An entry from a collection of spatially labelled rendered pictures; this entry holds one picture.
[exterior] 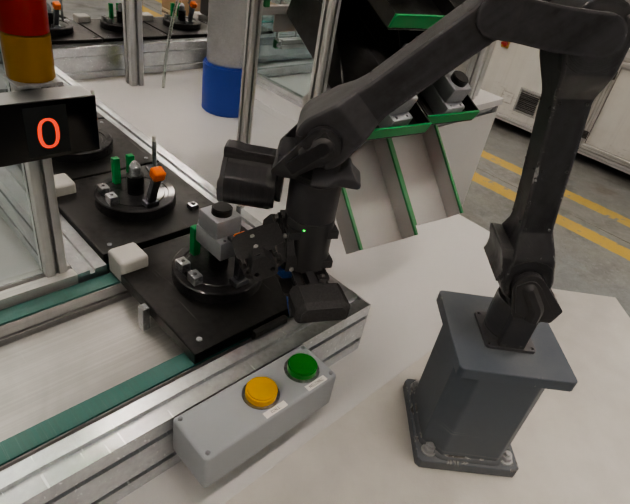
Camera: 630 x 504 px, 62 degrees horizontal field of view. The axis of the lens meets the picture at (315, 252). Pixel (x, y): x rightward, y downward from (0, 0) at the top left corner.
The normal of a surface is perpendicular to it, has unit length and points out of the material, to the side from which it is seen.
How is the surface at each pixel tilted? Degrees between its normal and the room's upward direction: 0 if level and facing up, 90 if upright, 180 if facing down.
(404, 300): 0
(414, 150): 45
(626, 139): 90
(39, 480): 0
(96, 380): 0
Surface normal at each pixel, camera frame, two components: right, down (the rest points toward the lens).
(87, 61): 0.68, 0.51
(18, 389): 0.16, -0.81
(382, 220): 0.50, -0.18
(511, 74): -0.71, 0.31
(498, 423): -0.02, 0.58
